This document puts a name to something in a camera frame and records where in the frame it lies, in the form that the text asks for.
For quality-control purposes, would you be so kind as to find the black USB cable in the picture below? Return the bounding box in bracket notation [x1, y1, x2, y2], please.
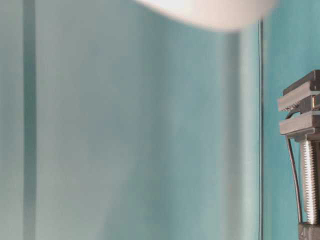
[284, 109, 305, 223]

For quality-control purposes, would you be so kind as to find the white blurred object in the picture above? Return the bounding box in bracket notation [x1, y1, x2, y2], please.
[136, 0, 277, 32]

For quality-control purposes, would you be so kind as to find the black metal bench vise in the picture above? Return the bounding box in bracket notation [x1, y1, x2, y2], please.
[277, 69, 320, 240]

